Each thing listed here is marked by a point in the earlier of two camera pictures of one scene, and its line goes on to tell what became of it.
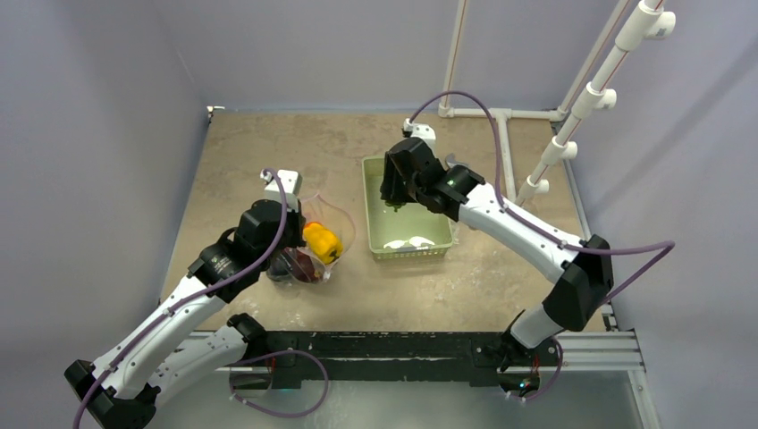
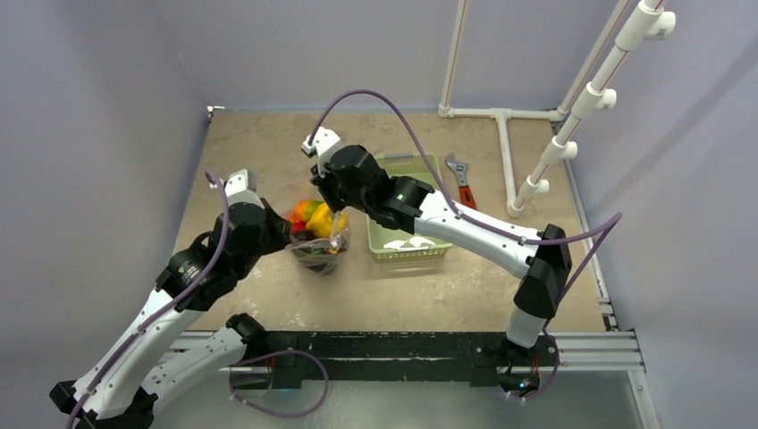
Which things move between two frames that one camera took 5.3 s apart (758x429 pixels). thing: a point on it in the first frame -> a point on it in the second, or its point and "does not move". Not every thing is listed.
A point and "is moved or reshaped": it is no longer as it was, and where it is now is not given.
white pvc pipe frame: [635, 21] does not move
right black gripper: [393, 190] -> [331, 193]
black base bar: [398, 356] does not move
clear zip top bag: [329, 233] is moved or reshaped
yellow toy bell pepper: [322, 242] -> [324, 223]
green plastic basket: [410, 231] does not move
